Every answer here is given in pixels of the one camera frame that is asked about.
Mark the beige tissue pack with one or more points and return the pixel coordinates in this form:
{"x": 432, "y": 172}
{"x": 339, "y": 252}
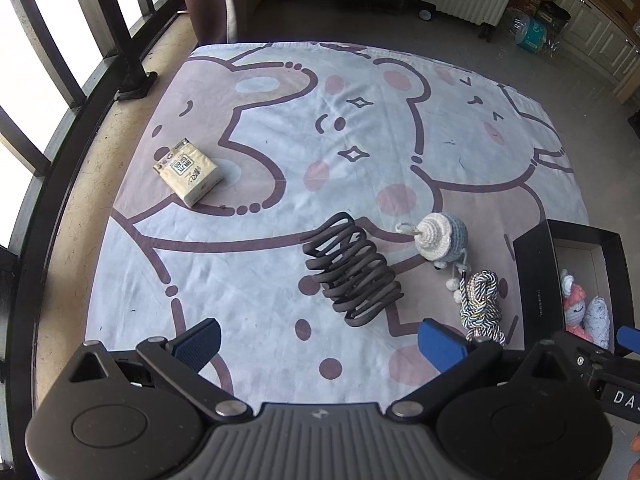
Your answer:
{"x": 189, "y": 172}

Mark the dark brown band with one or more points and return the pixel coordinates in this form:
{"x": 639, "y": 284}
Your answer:
{"x": 352, "y": 270}

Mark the grey crochet toy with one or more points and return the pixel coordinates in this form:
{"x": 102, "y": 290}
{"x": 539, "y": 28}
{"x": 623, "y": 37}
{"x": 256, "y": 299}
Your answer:
{"x": 440, "y": 237}

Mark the black cardboard box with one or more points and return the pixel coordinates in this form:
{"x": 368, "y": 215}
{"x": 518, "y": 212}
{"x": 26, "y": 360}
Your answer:
{"x": 537, "y": 285}

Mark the pack of plastic bottles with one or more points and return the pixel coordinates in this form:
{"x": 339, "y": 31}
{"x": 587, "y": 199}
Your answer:
{"x": 530, "y": 32}

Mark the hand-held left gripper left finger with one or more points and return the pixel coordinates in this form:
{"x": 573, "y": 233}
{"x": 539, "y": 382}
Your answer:
{"x": 199, "y": 346}

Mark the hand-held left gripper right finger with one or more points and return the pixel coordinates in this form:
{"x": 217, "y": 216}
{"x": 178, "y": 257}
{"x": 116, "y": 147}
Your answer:
{"x": 442, "y": 347}

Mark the black bin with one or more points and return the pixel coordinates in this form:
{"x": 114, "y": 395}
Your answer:
{"x": 552, "y": 15}

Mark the printed cartoon bear blanket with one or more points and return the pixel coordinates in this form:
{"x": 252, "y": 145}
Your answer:
{"x": 250, "y": 270}

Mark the cream cabinets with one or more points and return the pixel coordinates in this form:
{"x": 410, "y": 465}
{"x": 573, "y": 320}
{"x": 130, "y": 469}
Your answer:
{"x": 600, "y": 30}

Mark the white crochet lace piece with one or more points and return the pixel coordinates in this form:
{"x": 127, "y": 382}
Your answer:
{"x": 597, "y": 322}

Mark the person's right hand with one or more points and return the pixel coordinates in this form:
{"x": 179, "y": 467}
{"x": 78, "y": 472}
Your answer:
{"x": 636, "y": 444}

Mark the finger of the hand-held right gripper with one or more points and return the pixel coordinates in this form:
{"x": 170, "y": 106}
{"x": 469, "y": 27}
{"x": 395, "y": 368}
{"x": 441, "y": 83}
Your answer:
{"x": 629, "y": 336}

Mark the pink crochet bunny doll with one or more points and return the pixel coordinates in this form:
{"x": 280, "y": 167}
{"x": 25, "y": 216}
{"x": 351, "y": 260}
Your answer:
{"x": 574, "y": 307}

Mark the window curtain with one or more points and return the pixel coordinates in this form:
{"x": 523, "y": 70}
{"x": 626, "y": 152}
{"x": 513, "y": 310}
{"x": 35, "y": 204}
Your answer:
{"x": 215, "y": 0}

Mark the black window railing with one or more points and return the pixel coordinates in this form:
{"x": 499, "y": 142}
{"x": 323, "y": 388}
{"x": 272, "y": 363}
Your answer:
{"x": 30, "y": 200}

